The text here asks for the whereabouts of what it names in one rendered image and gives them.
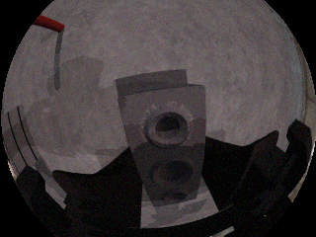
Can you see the red peg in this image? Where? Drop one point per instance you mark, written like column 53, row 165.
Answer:
column 44, row 21

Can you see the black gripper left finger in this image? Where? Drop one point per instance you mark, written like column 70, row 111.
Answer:
column 118, row 185

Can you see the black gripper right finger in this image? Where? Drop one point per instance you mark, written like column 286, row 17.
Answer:
column 224, row 166

